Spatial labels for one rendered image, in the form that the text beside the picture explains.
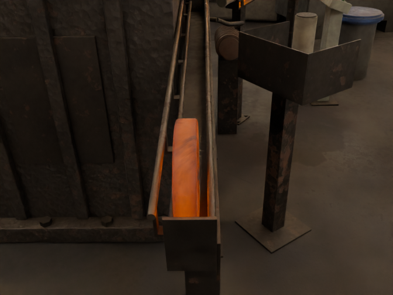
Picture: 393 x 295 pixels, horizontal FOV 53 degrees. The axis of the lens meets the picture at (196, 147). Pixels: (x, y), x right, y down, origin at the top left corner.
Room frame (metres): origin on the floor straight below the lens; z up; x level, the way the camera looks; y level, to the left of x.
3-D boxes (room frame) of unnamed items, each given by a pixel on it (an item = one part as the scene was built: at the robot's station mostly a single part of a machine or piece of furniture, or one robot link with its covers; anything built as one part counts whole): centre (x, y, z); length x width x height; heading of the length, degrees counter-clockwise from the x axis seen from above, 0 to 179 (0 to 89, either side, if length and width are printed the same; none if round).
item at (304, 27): (2.22, -0.61, 0.26); 0.12 x 0.12 x 0.52
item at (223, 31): (1.92, -0.17, 0.27); 0.22 x 0.13 x 0.53; 179
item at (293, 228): (1.10, -0.29, 0.36); 0.26 x 0.20 x 0.72; 34
